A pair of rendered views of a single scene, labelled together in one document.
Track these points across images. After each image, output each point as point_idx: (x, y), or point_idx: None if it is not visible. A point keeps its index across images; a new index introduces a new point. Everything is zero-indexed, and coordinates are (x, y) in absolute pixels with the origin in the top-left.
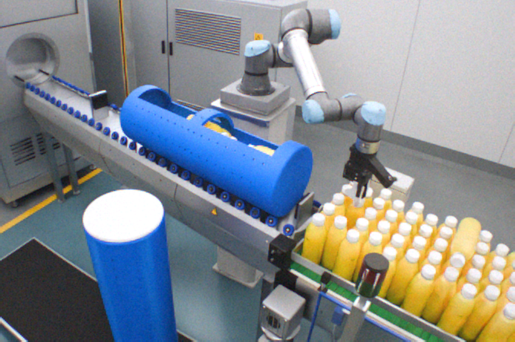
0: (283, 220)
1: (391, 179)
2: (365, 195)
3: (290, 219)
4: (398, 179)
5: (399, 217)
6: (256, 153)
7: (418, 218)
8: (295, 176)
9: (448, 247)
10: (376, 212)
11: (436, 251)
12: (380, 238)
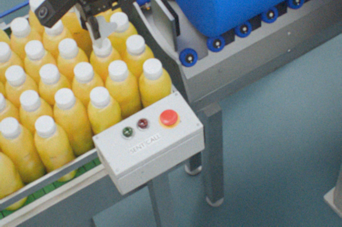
0: (182, 15)
1: (39, 13)
2: (93, 44)
3: (180, 25)
4: (125, 140)
5: (54, 104)
6: None
7: (35, 130)
8: None
9: None
10: (61, 51)
11: None
12: (12, 26)
